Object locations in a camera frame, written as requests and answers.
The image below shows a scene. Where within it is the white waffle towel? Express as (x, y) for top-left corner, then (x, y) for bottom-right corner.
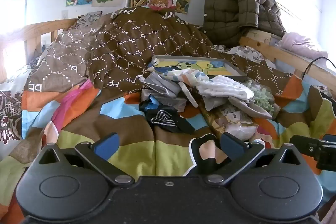
(196, 76), (255, 105)

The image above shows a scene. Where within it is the white fabric strap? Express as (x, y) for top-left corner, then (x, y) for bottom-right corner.
(178, 81), (200, 107)

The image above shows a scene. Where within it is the window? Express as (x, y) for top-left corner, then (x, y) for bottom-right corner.
(0, 0), (29, 30)

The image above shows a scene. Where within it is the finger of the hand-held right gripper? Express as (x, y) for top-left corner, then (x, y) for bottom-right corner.
(290, 135), (319, 155)

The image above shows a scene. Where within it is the wooden bed frame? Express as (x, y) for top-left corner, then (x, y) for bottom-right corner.
(0, 18), (336, 94)

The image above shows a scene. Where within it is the green floral cloth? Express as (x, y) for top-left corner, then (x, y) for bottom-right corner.
(247, 81), (281, 117)

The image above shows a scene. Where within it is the grey swirl patterned pillow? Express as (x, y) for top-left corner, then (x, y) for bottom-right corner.
(70, 11), (104, 30)

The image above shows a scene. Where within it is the black cable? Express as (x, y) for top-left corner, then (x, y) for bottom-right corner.
(301, 56), (328, 80)

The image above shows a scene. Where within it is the grey felt insole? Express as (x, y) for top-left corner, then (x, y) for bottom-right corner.
(228, 97), (280, 119)

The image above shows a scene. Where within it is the brown patterned duvet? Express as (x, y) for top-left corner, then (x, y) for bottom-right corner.
(22, 6), (302, 98)

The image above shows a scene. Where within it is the lavender cloth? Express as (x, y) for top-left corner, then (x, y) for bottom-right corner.
(278, 32), (328, 52)

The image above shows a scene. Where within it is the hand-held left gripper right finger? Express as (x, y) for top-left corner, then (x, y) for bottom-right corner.
(205, 133), (302, 185)

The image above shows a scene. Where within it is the olive quilted puffer jacket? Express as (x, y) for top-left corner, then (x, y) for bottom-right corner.
(202, 0), (288, 47)

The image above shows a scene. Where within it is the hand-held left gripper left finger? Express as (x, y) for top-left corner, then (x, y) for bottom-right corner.
(34, 133), (135, 186)

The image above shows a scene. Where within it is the colourful patchwork bed sheet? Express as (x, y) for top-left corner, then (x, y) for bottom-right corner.
(0, 74), (336, 224)

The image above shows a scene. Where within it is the white dark floral sheet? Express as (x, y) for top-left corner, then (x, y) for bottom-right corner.
(0, 64), (29, 143)

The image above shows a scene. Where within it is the grey cartoon print tray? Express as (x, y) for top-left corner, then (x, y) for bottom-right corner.
(148, 55), (248, 81)

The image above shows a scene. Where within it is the black striped sock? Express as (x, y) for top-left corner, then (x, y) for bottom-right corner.
(139, 102), (196, 134)

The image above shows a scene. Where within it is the clear plastic bag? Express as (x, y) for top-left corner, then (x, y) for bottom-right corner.
(223, 123), (259, 142)

